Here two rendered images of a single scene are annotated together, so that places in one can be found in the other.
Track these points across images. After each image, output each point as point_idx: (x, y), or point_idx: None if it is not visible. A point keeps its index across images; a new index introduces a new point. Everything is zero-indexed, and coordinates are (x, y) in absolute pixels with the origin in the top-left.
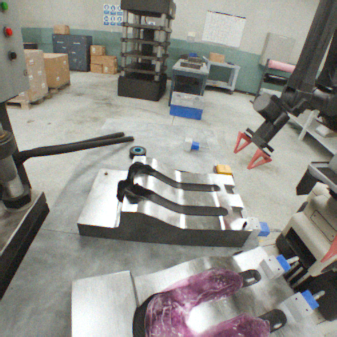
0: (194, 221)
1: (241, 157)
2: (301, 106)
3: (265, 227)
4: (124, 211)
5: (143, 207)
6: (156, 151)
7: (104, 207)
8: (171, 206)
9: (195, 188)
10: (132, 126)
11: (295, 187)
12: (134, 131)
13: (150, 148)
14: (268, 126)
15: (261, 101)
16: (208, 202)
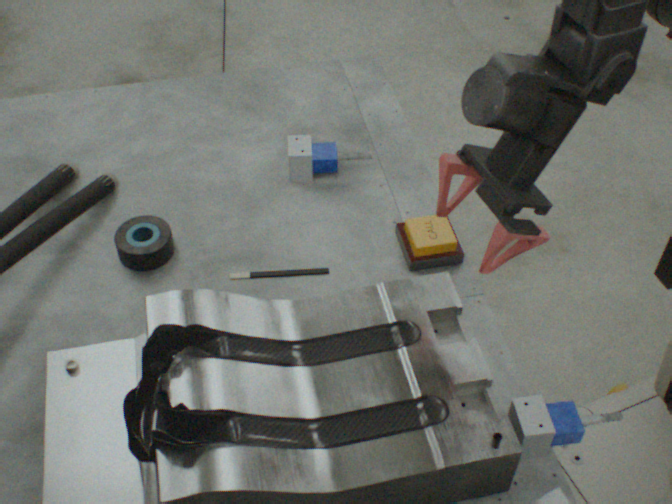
0: (358, 462)
1: (522, 53)
2: (610, 80)
3: (570, 419)
4: (170, 500)
5: (215, 473)
6: (201, 213)
7: (105, 485)
8: (289, 435)
9: (346, 349)
10: (92, 117)
11: (654, 273)
12: (106, 142)
13: (178, 204)
14: (520, 145)
15: (483, 94)
16: (390, 390)
